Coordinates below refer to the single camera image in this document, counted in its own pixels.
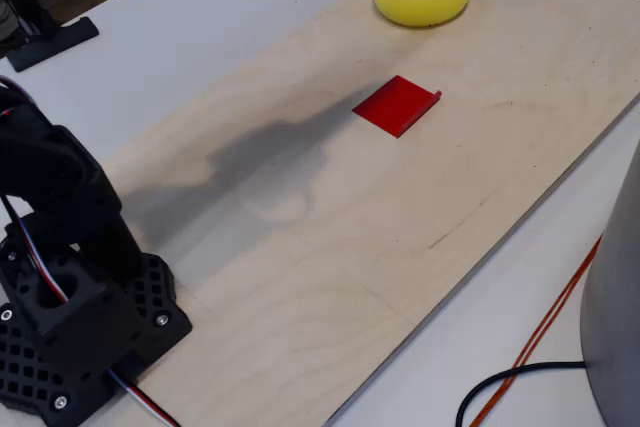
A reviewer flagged red square plastic plate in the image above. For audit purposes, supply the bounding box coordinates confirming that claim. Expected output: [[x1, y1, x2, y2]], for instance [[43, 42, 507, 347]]
[[351, 74, 443, 140]]

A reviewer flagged light plywood board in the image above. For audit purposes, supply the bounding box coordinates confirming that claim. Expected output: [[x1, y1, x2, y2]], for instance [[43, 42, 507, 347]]
[[84, 0, 640, 427]]

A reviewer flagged black stand with flat foot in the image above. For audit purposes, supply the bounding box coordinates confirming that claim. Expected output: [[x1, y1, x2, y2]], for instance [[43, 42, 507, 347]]
[[0, 0, 100, 73]]

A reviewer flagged large grey round shade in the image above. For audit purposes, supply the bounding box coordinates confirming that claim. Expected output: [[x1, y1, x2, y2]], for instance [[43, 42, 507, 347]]
[[579, 139, 640, 427]]

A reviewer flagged thin orange wire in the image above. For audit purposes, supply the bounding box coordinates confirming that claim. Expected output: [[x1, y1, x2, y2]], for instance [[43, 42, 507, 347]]
[[468, 234, 604, 427], [469, 241, 601, 427]]

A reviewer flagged white red black base cable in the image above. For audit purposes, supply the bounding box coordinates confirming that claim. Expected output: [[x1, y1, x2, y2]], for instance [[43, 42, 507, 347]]
[[108, 369, 181, 427]]

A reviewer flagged shoulder servo cable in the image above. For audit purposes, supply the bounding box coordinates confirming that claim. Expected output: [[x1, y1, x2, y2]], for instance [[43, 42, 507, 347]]
[[0, 194, 70, 304]]

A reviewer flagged thin black cable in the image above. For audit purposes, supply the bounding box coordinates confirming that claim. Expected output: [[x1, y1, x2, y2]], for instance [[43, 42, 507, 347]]
[[455, 360, 587, 427]]

